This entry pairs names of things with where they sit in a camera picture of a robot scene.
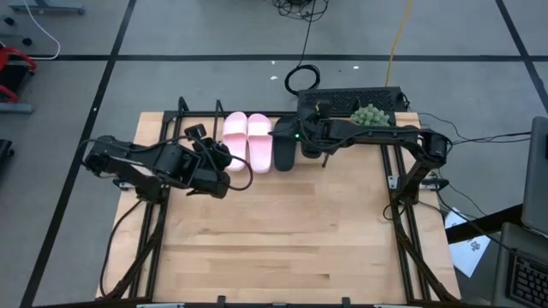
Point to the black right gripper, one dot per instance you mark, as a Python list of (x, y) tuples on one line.
[(314, 132)]

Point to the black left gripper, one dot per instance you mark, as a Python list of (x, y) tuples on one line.
[(216, 155)]

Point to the black rubber slide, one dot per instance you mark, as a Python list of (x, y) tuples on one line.
[(310, 153), (284, 154)]

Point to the pink rubber slide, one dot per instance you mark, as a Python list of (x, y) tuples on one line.
[(237, 128), (260, 145)]

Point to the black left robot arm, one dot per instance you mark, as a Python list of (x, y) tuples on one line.
[(128, 164)]

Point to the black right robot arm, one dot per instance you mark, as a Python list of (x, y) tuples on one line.
[(385, 133)]

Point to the black flat bar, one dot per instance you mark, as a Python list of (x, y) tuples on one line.
[(484, 223)]

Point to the white paper sheet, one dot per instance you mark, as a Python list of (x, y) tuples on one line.
[(468, 256)]

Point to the grey metal floor foot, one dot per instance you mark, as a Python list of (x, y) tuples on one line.
[(15, 108)]

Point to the black floor object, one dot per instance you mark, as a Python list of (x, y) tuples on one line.
[(4, 149)]

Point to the black caster wheel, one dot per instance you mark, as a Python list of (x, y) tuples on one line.
[(27, 41), (8, 20)]

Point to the grey metal floor bar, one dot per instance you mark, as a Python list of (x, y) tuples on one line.
[(47, 6)]

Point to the grey monitor back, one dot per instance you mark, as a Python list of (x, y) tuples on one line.
[(537, 179)]

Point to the grey laptop black keyboard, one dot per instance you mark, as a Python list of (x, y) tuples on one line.
[(531, 282)]

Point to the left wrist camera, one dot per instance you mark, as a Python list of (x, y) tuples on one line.
[(195, 131)]

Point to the black aluminium rig frame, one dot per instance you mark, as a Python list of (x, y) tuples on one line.
[(197, 113)]

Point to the white frame bracket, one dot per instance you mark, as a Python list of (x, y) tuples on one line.
[(122, 185), (391, 181)]

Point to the red metal frame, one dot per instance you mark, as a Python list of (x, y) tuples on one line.
[(17, 53)]

